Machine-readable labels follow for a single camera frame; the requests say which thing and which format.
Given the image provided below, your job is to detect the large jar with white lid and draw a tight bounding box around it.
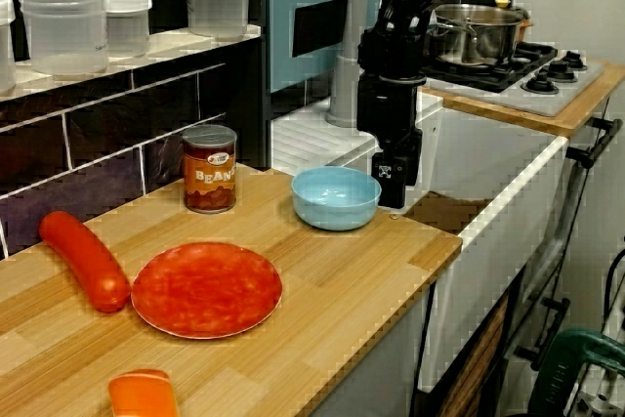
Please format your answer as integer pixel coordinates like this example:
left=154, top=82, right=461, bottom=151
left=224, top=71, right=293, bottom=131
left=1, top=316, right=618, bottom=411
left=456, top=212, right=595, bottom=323
left=183, top=0, right=255, bottom=40

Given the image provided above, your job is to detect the black cable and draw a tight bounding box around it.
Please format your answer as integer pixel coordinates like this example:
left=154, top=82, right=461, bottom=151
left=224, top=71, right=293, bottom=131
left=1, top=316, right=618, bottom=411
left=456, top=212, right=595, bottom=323
left=604, top=248, right=625, bottom=326

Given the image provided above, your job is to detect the green metal clamp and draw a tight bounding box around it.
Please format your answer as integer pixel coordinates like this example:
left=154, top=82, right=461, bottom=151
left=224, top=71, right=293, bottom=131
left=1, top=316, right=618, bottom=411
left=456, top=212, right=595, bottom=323
left=529, top=328, right=625, bottom=417

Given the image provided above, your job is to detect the black stove knob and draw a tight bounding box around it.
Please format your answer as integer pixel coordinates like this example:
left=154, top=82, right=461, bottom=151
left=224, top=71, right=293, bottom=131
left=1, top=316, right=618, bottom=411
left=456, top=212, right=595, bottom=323
left=561, top=50, right=589, bottom=71
left=534, top=60, right=580, bottom=82
left=521, top=75, right=560, bottom=96

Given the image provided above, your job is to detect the small jar with white lid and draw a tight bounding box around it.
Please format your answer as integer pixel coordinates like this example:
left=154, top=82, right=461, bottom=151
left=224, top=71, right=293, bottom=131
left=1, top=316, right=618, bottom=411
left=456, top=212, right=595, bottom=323
left=100, top=0, right=153, bottom=59

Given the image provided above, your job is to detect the white toy sink unit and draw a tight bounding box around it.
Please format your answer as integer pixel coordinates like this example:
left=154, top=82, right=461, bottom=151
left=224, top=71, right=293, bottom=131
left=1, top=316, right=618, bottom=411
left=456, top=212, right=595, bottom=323
left=271, top=93, right=570, bottom=392

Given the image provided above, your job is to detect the teal plastic bin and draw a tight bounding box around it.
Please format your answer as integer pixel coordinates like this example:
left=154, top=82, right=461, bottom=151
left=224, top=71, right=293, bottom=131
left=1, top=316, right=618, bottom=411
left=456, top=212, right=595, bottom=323
left=269, top=0, right=395, bottom=94

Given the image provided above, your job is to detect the clear plastic jar without lid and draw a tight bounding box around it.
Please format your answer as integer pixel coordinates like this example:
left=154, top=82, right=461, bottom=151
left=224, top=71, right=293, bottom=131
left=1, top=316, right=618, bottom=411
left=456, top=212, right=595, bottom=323
left=19, top=0, right=109, bottom=76

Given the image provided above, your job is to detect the plastic jar with white lid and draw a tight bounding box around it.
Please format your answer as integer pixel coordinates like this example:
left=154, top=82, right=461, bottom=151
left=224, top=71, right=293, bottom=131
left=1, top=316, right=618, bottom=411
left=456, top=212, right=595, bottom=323
left=0, top=0, right=17, bottom=94

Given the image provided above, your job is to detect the grey toy faucet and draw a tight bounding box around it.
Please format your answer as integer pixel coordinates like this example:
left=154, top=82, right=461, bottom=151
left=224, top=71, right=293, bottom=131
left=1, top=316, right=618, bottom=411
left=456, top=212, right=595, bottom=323
left=325, top=0, right=392, bottom=128

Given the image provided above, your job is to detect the light blue bowl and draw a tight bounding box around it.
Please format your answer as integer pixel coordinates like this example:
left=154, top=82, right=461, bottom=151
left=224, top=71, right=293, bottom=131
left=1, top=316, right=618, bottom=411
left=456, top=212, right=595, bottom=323
left=291, top=166, right=382, bottom=231

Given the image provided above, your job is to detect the red plate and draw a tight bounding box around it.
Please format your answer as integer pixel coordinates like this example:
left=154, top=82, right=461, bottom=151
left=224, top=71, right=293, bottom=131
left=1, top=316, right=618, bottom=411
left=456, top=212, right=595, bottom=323
left=130, top=241, right=283, bottom=340

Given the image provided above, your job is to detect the grey toy stove top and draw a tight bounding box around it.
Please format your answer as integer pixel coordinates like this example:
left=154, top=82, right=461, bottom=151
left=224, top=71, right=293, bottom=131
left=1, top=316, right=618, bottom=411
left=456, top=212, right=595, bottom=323
left=422, top=40, right=606, bottom=118

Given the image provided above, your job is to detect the steel cooking pot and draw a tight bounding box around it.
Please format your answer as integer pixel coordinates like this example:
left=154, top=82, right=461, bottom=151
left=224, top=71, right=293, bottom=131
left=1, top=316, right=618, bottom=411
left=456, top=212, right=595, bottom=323
left=429, top=2, right=531, bottom=67

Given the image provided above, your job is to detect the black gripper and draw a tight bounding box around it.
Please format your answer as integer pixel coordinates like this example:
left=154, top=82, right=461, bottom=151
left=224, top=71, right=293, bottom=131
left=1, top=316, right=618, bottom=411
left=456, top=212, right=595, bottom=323
left=355, top=72, right=425, bottom=208

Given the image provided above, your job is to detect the red toy sausage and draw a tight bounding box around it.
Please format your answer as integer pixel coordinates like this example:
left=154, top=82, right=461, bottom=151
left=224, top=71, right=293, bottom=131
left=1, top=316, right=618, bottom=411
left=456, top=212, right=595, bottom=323
left=38, top=211, right=132, bottom=313

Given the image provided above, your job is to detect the black oven door handle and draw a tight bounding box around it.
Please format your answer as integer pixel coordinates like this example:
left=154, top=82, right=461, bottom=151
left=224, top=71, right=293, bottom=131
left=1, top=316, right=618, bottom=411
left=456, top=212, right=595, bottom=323
left=565, top=117, right=624, bottom=169

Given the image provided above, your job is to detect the black cabinet door handle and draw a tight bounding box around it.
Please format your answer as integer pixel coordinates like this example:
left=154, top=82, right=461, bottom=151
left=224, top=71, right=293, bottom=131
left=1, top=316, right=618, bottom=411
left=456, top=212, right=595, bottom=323
left=515, top=297, right=571, bottom=372

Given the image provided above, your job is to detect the orange and white toy sushi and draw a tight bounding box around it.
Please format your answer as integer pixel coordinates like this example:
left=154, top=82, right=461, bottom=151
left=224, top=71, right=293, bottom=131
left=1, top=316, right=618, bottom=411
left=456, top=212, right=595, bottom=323
left=107, top=368, right=181, bottom=417

